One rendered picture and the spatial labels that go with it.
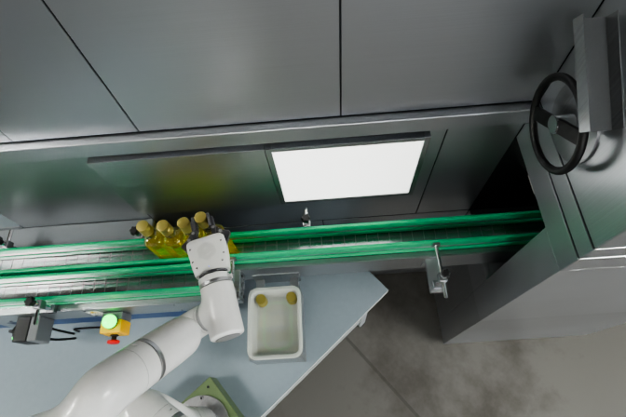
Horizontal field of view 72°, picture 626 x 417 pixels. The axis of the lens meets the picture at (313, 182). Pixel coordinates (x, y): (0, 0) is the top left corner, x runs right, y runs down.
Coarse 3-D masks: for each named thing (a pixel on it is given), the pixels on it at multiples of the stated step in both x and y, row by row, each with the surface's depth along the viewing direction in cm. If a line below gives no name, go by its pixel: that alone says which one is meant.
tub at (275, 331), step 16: (256, 288) 144; (272, 288) 144; (288, 288) 143; (256, 304) 148; (272, 304) 148; (288, 304) 148; (256, 320) 145; (272, 320) 146; (288, 320) 145; (256, 336) 143; (272, 336) 143; (288, 336) 143; (256, 352) 141; (272, 352) 141; (288, 352) 141
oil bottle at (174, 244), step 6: (174, 228) 129; (180, 234) 128; (168, 240) 127; (174, 240) 127; (180, 240) 128; (168, 246) 129; (174, 246) 129; (180, 246) 129; (174, 252) 134; (180, 252) 134
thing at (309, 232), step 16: (336, 224) 139; (352, 224) 139; (368, 224) 139; (384, 224) 139; (400, 224) 140; (416, 224) 141; (432, 224) 142; (448, 224) 143; (464, 224) 143; (480, 224) 144; (128, 240) 141; (240, 240) 145; (256, 240) 146; (0, 256) 147; (16, 256) 147; (32, 256) 148
